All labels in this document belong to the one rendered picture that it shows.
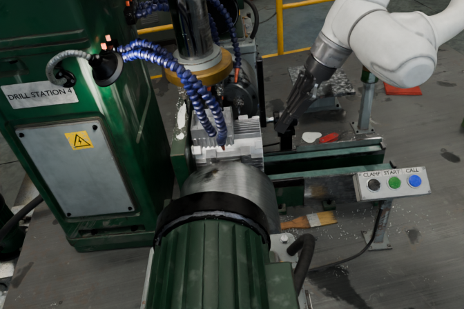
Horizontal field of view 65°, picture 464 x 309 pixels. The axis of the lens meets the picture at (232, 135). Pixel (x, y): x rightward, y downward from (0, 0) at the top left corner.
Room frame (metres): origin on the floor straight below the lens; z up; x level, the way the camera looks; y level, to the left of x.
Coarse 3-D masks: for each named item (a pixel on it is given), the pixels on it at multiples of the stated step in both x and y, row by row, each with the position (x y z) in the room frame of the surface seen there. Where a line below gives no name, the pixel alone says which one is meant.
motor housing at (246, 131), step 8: (240, 120) 0.90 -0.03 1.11; (248, 120) 0.89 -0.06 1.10; (256, 120) 0.88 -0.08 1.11; (240, 128) 0.86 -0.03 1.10; (248, 128) 0.85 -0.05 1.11; (256, 128) 0.85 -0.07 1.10; (240, 136) 0.83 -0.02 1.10; (248, 136) 0.83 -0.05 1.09; (256, 136) 0.83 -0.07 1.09; (240, 144) 0.82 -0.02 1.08; (248, 144) 0.82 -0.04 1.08; (224, 152) 0.80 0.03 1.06; (232, 152) 0.80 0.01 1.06; (256, 152) 0.80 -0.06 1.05; (200, 160) 0.80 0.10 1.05; (224, 160) 0.79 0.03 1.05; (232, 160) 0.79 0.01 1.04; (240, 160) 0.79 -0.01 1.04; (256, 160) 0.78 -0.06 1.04
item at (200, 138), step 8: (208, 112) 0.92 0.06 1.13; (224, 112) 0.92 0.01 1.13; (232, 112) 0.91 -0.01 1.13; (192, 120) 0.88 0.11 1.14; (224, 120) 0.89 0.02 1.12; (232, 120) 0.86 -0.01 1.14; (192, 128) 0.84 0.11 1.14; (200, 128) 0.83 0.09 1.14; (216, 128) 0.82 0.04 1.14; (232, 128) 0.82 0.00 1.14; (192, 136) 0.83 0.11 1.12; (200, 136) 0.83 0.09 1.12; (208, 136) 0.83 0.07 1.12; (232, 136) 0.82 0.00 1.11; (200, 144) 0.82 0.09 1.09; (208, 144) 0.83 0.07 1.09; (216, 144) 0.83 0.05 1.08; (232, 144) 0.82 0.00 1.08
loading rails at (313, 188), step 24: (312, 144) 0.94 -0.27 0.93; (336, 144) 0.92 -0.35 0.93; (360, 144) 0.91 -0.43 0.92; (384, 144) 0.89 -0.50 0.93; (264, 168) 0.90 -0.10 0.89; (288, 168) 0.89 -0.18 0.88; (312, 168) 0.89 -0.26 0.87; (336, 168) 0.82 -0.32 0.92; (360, 168) 0.81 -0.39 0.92; (384, 168) 0.79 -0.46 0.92; (288, 192) 0.79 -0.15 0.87; (312, 192) 0.78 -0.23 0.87; (336, 192) 0.78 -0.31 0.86
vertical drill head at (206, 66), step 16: (176, 0) 0.83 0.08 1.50; (192, 0) 0.83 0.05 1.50; (176, 16) 0.84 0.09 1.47; (192, 16) 0.83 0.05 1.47; (208, 16) 0.87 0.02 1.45; (176, 32) 0.85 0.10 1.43; (192, 32) 0.83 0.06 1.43; (208, 32) 0.85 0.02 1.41; (192, 48) 0.83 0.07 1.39; (208, 48) 0.84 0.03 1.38; (192, 64) 0.82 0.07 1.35; (208, 64) 0.82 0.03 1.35; (224, 64) 0.83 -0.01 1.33; (176, 80) 0.80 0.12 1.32; (208, 80) 0.79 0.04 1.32
